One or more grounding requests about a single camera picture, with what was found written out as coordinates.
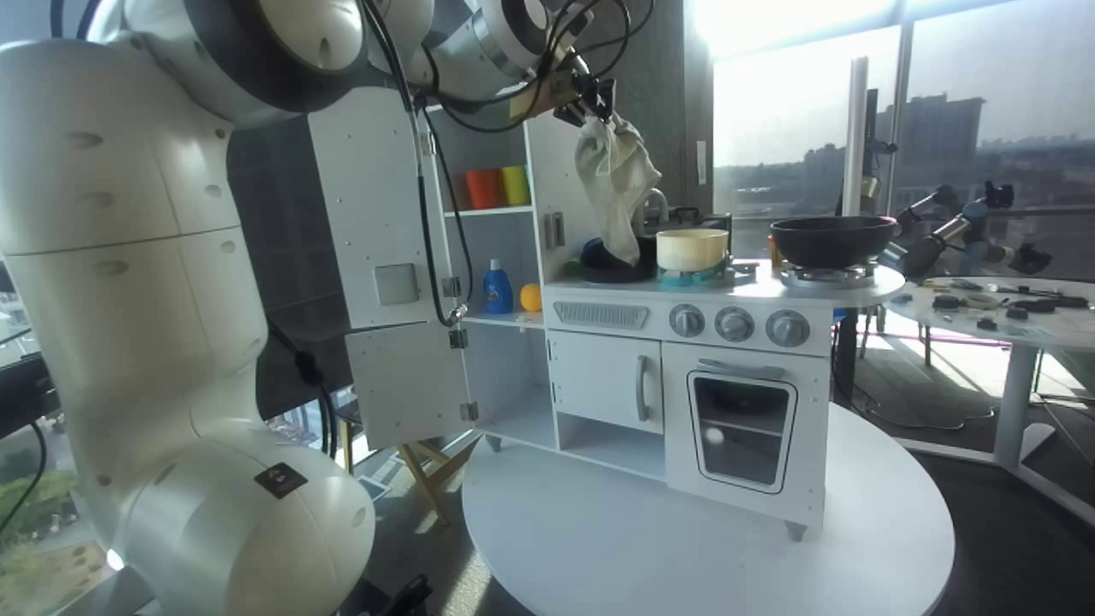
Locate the white towel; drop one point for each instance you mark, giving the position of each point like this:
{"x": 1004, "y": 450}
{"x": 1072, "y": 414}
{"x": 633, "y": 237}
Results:
{"x": 618, "y": 174}

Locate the white toy kitchen set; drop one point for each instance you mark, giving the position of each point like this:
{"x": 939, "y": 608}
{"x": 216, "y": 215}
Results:
{"x": 702, "y": 389}

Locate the yellow cup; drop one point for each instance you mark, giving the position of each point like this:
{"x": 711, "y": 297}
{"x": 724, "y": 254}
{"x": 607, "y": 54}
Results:
{"x": 513, "y": 186}

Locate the cream cylindrical pot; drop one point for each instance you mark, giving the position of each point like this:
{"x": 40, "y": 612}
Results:
{"x": 691, "y": 254}

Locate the yellow lemon toy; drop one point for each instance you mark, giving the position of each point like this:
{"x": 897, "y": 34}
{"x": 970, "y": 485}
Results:
{"x": 529, "y": 297}

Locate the orange cup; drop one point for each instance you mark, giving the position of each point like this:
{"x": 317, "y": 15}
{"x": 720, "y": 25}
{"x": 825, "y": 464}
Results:
{"x": 483, "y": 186}

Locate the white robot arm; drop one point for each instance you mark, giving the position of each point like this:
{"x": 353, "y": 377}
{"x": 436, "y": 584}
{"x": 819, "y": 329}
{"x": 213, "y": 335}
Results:
{"x": 132, "y": 266}

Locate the black pan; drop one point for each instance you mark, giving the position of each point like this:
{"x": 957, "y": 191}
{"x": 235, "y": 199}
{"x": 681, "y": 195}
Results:
{"x": 834, "y": 240}

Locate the blue detergent bottle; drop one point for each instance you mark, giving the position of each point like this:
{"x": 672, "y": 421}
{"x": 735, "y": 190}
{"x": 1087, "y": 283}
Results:
{"x": 497, "y": 288}

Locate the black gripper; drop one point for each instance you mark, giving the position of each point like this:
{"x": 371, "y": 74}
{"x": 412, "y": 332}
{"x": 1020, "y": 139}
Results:
{"x": 577, "y": 96}

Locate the round white table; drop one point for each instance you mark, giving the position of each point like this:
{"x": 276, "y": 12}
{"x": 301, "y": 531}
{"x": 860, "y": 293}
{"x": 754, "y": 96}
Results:
{"x": 574, "y": 538}

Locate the white side table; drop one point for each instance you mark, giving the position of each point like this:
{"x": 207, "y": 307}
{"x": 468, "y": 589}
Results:
{"x": 1023, "y": 312}

